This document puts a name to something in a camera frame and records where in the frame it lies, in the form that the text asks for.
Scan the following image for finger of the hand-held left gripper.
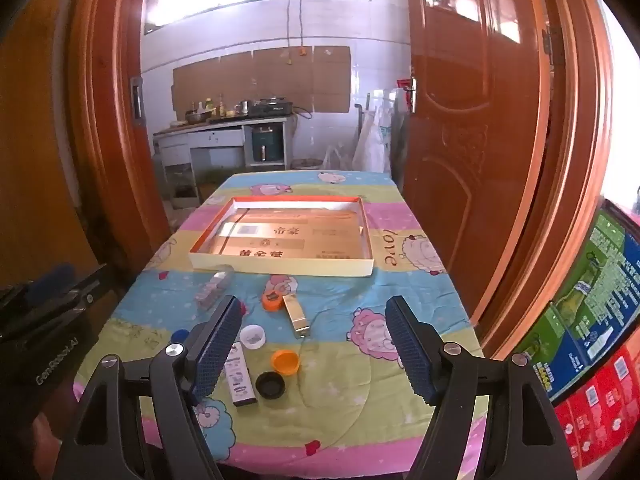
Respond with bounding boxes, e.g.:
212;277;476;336
60;263;128;321
0;263;77;311

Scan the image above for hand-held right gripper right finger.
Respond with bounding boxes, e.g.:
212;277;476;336
385;295;576;480

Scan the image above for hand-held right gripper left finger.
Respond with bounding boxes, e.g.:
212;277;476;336
52;294;244;480

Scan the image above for white black rectangular box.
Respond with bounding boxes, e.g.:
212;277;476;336
223;342;259;407

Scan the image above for white bottle cap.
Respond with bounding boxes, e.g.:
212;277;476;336
239;324;266;350

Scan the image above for clear plastic box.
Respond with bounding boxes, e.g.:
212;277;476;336
194;270;236;309

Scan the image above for shiny gold rectangular box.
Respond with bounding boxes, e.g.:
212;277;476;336
281;294;312;339

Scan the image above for orange white cardboard tray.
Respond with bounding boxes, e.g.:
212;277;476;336
188;196;375;278

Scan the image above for printed cartoon sheep blanket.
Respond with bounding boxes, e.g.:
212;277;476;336
72;170;488;480

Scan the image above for metal strike plate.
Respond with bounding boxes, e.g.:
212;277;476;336
130;76;146;120

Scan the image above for green blue carton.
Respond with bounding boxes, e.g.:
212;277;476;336
517;200;640;403

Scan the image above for white kitchen cabinet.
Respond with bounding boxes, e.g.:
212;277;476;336
152;116;293;171

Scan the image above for red carton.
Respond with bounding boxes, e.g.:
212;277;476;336
552;330;640;471

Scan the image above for brown wooden door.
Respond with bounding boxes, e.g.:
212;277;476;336
402;0;551;356

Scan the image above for clear plastic bag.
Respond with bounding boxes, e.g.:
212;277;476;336
320;144;353;172

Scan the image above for green air fryer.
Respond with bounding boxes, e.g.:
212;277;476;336
251;127;277;163

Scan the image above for white woven sack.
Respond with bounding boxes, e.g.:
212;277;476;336
352;89;401;176

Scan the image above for black gas stove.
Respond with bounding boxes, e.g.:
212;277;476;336
250;100;295;115

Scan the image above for metal door hinge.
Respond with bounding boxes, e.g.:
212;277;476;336
542;25;566;66

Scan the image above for brown wooden door frame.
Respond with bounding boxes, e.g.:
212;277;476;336
65;0;618;361

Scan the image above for cardboard sheet on wall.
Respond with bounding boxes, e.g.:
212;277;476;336
172;46;352;117

